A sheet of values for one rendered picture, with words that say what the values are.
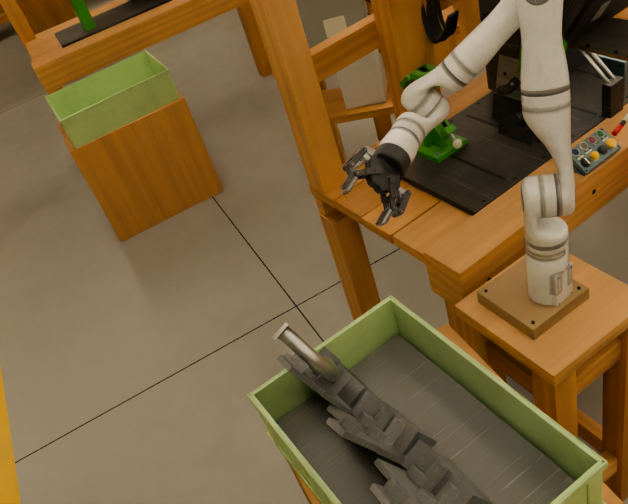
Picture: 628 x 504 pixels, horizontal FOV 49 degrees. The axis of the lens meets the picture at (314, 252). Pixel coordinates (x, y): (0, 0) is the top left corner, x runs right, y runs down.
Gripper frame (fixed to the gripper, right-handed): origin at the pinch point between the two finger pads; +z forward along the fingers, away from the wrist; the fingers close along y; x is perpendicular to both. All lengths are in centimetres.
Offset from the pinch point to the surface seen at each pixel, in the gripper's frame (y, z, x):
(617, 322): 65, -22, -5
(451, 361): 42.3, 3.4, 14.8
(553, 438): 54, 16, -9
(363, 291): 53, -45, 97
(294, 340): 7.6, 23.7, 14.9
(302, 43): -24, -60, 44
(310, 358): 12.0, 24.9, 14.0
